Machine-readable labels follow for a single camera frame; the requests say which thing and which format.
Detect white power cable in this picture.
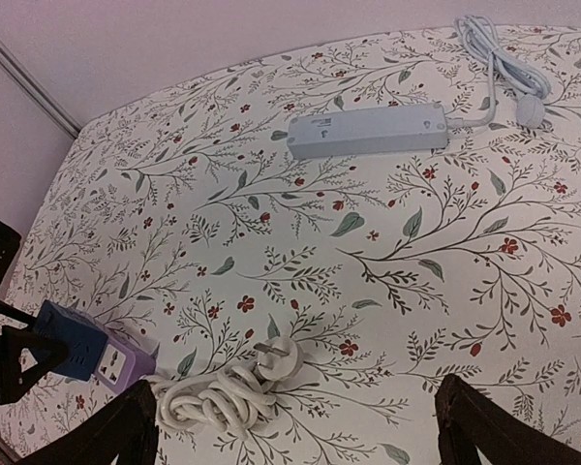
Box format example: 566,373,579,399
147,335,307,441

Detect floral patterned table mat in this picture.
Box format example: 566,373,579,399
7,26,581,464

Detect light blue power strip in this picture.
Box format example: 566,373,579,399
287,104,448,160

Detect light blue strip cable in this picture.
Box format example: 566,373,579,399
444,13,554,130

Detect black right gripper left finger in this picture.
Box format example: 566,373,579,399
19,380,159,465

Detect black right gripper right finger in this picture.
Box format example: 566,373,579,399
435,374,581,465

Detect purple power strip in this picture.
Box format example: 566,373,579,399
93,329,157,395

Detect dark blue cube socket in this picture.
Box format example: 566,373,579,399
33,300,108,382

